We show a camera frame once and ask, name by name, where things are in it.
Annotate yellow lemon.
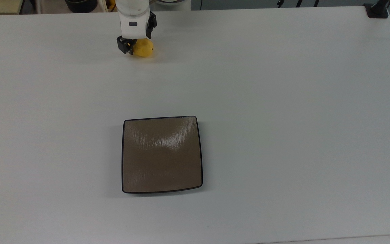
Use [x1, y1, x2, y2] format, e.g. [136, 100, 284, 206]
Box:
[132, 38, 154, 58]

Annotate black pole with base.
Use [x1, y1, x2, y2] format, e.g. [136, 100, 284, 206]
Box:
[364, 0, 390, 19]

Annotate black bucket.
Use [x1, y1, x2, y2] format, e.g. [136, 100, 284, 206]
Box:
[65, 0, 98, 14]

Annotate square brown ceramic plate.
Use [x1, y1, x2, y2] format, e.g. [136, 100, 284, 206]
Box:
[122, 116, 203, 194]

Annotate black tripod legs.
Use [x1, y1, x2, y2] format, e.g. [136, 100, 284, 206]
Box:
[277, 0, 320, 8]

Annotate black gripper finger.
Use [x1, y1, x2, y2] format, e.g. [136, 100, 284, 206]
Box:
[116, 36, 136, 55]
[146, 12, 157, 39]

